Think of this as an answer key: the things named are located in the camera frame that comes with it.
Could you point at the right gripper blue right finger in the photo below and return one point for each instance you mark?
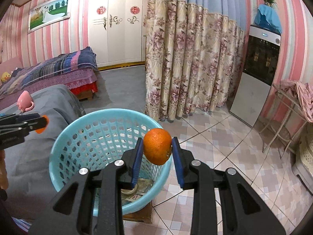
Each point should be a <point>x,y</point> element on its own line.
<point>178,161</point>

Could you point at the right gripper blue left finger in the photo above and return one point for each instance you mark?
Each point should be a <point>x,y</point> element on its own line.
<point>135,162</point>

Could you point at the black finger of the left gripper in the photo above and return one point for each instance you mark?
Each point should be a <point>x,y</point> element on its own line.
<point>24,121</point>

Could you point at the orange tangerine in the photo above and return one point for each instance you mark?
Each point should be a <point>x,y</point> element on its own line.
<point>157,146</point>
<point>41,124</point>

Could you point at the patterned snack bag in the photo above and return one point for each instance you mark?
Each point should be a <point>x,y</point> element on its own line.
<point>141,188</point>

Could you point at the white round soap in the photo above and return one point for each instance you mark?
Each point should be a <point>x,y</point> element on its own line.
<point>129,189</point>

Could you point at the pink pig mug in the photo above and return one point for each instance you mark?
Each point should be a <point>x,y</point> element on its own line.
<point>25,102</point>

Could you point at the turquoise plastic laundry basket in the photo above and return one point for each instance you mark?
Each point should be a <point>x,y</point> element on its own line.
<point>95,140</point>

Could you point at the yellow duck plush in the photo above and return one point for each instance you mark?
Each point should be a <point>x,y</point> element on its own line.
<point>5,77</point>

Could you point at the pink bed with plaid quilt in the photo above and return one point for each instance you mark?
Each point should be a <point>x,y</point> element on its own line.
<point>76,70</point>

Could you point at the framed wedding photo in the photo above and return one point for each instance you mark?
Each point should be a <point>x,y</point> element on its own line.
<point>48,13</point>

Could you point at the floral beige curtain right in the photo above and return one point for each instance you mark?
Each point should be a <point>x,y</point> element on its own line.
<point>194,52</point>

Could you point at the white black water dispenser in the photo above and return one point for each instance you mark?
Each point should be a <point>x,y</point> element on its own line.
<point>258,74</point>

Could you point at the pink clothes on rack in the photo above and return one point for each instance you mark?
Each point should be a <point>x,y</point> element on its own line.
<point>303,93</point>

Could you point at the white wardrobe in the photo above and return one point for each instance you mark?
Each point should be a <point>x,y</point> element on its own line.
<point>117,31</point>

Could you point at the blue cloth on dispenser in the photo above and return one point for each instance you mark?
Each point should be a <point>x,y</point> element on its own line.
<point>267,18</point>

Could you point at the metal wire rack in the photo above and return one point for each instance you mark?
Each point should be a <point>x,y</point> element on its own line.
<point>278,128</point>

